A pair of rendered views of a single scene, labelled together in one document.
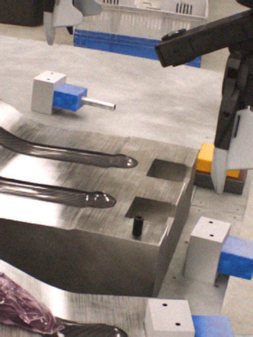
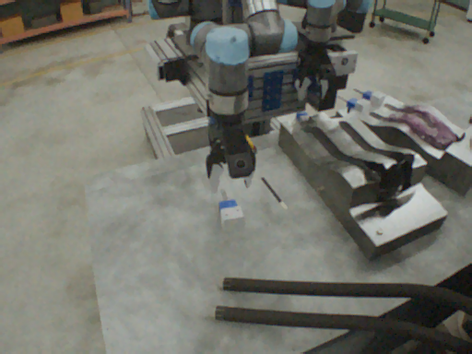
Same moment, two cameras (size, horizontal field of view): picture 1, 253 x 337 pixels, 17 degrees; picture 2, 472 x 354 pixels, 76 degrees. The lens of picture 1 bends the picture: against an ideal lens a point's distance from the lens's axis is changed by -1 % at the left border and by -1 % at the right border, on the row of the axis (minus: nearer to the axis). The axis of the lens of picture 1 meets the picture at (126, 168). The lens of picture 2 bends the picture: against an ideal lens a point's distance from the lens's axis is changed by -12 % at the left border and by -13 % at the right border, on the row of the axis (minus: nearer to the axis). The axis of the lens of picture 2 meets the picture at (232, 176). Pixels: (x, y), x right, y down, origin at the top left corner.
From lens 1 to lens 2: 173 cm
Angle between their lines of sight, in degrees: 95
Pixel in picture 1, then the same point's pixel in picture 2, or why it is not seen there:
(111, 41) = not seen: outside the picture
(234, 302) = (41, 327)
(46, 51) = (124, 292)
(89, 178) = (334, 131)
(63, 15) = not seen: hidden behind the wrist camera
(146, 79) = (135, 218)
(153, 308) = (365, 104)
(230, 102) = not seen: hidden behind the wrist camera
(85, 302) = (369, 121)
